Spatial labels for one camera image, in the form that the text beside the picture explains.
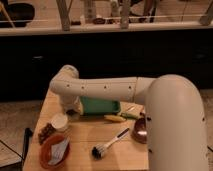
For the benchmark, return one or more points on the green vegetable toy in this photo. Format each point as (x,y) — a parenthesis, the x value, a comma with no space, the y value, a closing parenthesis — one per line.
(128,115)

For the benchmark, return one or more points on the green plastic tray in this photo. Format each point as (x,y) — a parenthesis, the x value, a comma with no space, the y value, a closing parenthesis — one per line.
(92,106)

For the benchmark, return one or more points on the dark brown grape bunch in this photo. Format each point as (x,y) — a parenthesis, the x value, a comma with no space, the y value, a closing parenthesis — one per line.
(45,132)

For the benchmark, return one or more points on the white paper cup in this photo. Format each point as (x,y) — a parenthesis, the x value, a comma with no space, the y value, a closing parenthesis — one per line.
(59,122)

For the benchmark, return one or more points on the orange bowl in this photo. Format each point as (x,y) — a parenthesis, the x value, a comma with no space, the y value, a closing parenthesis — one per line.
(45,152)

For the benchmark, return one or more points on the black handle beside table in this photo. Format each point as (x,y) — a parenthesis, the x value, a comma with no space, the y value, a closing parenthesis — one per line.
(27,135)

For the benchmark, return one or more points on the black office chair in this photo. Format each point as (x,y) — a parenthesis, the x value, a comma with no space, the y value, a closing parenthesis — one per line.
(20,13)

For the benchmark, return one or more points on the dish brush with black head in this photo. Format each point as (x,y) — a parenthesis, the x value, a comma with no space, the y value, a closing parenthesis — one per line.
(99,150)

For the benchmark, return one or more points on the dark red bowl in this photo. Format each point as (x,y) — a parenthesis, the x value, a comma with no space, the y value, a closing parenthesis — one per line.
(139,132)

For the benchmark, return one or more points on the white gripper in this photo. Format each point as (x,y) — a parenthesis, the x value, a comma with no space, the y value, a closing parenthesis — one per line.
(71,106)

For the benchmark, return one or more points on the crumpled white paper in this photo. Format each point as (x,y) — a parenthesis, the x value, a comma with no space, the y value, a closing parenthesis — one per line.
(58,151)

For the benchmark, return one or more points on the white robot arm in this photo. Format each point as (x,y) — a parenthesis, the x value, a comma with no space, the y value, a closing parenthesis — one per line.
(175,116)

